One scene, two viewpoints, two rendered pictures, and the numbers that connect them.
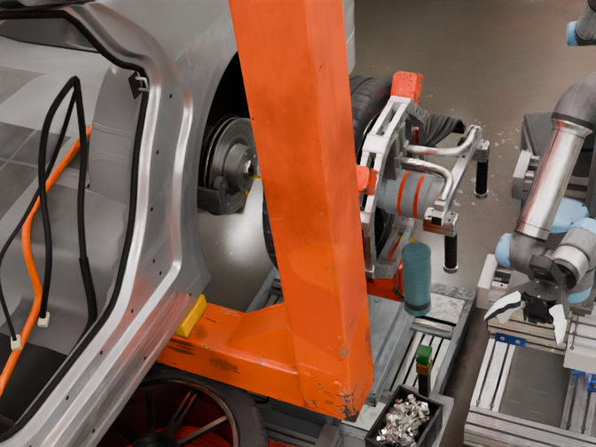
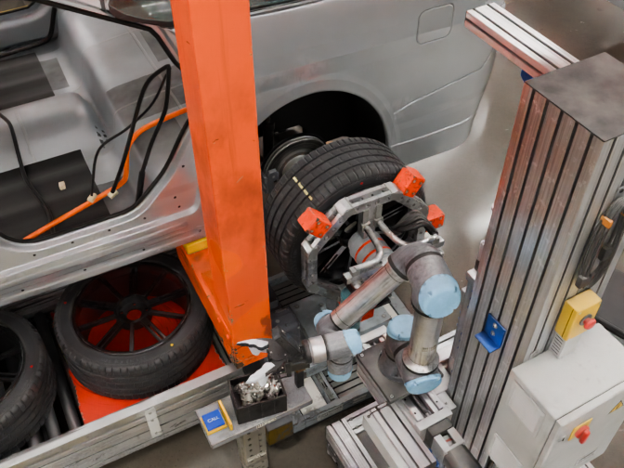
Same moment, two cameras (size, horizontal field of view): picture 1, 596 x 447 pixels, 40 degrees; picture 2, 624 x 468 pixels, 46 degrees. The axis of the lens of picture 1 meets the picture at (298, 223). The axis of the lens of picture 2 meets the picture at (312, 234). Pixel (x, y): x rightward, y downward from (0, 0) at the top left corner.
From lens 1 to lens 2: 1.29 m
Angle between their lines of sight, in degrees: 24
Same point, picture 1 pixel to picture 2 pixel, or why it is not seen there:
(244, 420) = (188, 324)
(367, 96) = (364, 172)
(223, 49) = (286, 90)
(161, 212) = (192, 171)
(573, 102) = (398, 253)
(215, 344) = (197, 268)
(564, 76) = not seen: outside the picture
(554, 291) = (281, 356)
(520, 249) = (323, 324)
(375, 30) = not seen: hidden behind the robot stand
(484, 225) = not seen: hidden behind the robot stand
